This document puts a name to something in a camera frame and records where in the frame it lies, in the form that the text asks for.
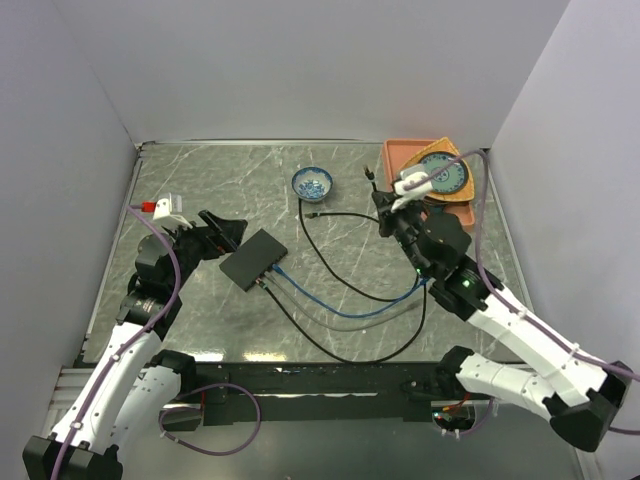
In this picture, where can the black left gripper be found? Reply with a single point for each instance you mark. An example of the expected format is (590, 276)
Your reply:
(218, 237)

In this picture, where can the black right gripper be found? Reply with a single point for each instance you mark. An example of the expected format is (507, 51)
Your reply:
(383, 204)

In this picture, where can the black network switch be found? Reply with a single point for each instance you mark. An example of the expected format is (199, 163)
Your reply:
(252, 259)

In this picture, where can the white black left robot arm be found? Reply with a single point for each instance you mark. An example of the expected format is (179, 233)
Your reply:
(134, 377)

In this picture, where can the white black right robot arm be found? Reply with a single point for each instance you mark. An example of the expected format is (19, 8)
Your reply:
(578, 394)

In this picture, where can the teal round patterned plate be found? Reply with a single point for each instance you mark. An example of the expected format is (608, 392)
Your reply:
(451, 180)

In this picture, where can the pink plastic tray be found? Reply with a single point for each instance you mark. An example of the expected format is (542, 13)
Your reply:
(394, 154)

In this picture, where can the yellow triangular woven plate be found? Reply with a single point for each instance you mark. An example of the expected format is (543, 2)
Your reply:
(423, 147)

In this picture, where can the blue white porcelain bowl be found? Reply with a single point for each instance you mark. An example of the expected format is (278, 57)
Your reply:
(312, 184)

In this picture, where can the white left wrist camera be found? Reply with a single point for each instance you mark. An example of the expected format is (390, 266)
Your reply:
(167, 211)

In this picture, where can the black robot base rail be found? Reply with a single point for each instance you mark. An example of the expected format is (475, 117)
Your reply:
(230, 392)

